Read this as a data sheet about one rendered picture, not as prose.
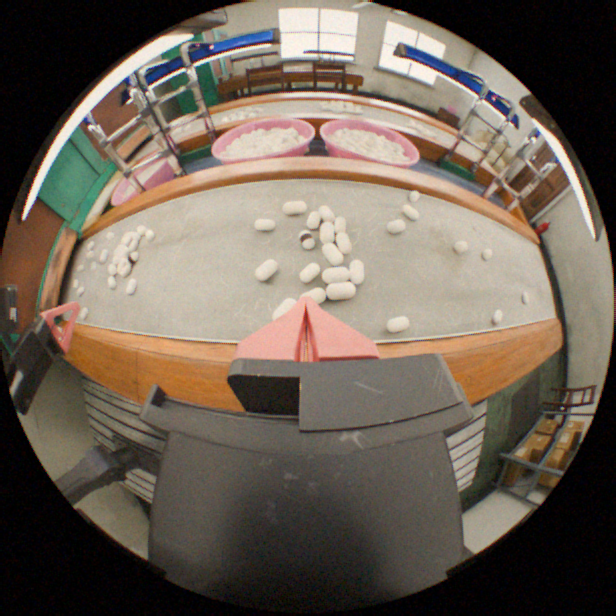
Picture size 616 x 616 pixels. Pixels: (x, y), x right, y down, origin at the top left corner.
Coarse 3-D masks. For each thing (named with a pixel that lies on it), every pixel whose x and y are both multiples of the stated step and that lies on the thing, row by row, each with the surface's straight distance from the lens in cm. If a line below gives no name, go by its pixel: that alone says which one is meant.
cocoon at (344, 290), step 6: (342, 282) 24; (348, 282) 24; (330, 288) 23; (336, 288) 23; (342, 288) 23; (348, 288) 24; (354, 288) 24; (330, 294) 23; (336, 294) 23; (342, 294) 24; (348, 294) 24
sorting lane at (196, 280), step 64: (256, 192) 38; (320, 192) 36; (384, 192) 40; (192, 256) 34; (256, 256) 28; (320, 256) 27; (384, 256) 30; (448, 256) 38; (512, 256) 65; (128, 320) 41; (192, 320) 29; (256, 320) 25; (384, 320) 26; (448, 320) 33; (512, 320) 52
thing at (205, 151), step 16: (160, 64) 86; (192, 64) 68; (144, 80) 76; (192, 80) 68; (160, 112) 76; (208, 112) 69; (208, 128) 70; (176, 144) 79; (208, 144) 76; (192, 160) 78
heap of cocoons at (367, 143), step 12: (336, 132) 61; (348, 132) 62; (360, 132) 67; (348, 144) 58; (360, 144) 57; (372, 144) 59; (384, 144) 62; (396, 144) 64; (372, 156) 51; (384, 156) 54; (396, 156) 56
